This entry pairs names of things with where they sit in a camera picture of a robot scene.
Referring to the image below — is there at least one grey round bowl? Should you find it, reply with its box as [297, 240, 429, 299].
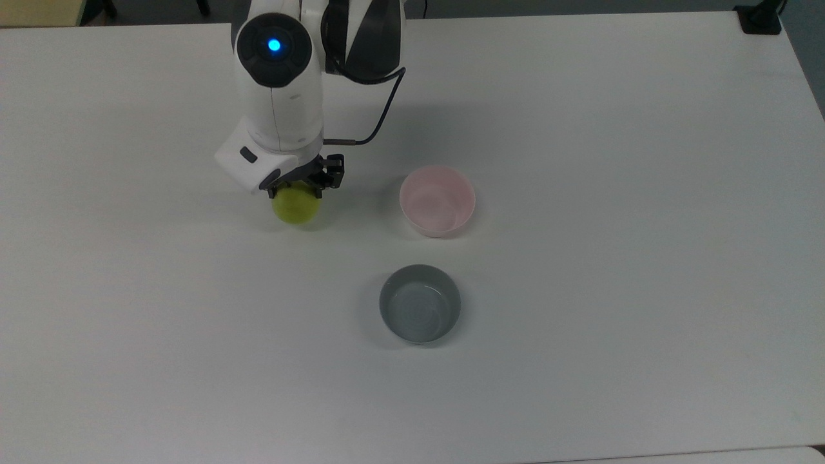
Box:
[378, 264, 462, 345]

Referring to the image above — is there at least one pink round bowl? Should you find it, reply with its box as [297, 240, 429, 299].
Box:
[399, 165, 477, 238]

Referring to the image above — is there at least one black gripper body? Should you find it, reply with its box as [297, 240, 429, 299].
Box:
[284, 157, 325, 188]

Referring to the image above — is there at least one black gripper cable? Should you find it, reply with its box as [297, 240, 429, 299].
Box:
[322, 0, 407, 146]

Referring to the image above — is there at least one white plastic folding table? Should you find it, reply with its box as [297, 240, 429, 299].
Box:
[535, 445, 825, 464]

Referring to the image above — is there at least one green pear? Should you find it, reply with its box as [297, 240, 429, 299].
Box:
[271, 182, 322, 226]

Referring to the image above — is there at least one black pole base clamp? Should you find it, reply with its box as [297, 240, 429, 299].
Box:
[733, 0, 788, 35]

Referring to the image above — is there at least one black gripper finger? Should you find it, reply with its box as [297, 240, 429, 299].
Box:
[315, 155, 345, 197]
[260, 173, 291, 198]

